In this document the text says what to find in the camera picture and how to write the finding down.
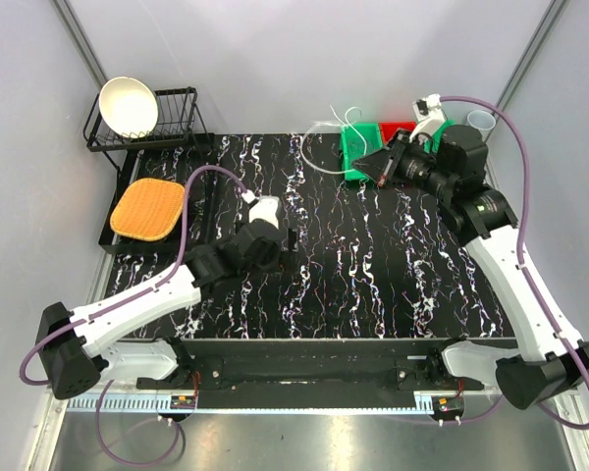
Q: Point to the left green plastic bin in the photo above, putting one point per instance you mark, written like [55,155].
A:
[362,139]

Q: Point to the green plastic bin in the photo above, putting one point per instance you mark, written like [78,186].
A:
[433,143]
[362,139]

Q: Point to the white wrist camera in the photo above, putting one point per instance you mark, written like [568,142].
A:
[263,208]
[429,115]

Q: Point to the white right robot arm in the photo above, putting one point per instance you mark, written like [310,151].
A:
[551,356]

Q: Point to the red plastic bin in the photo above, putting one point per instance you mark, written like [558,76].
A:
[389,129]

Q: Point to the black wire dish rack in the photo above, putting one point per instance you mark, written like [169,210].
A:
[177,145]

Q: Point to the white bowl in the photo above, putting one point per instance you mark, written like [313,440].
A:
[128,107]

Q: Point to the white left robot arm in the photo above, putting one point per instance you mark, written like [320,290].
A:
[80,347]

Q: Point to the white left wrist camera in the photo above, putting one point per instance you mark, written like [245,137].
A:
[263,208]

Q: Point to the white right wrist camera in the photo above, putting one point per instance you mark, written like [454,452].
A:
[429,115]

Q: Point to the right green plastic bin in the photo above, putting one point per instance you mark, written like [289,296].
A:
[433,143]

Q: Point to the black marble pattern mat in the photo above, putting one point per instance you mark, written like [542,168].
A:
[371,263]

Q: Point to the white slotted cable duct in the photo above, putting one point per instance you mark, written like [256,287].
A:
[137,402]

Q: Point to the light blue mug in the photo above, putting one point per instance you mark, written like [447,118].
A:
[481,120]

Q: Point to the orange woven basket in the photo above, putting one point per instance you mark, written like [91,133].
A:
[148,210]

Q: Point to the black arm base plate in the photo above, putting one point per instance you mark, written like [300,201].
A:
[302,375]

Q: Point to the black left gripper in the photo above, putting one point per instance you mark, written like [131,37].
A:
[276,259]

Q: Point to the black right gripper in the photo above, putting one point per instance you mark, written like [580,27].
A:
[383,165]

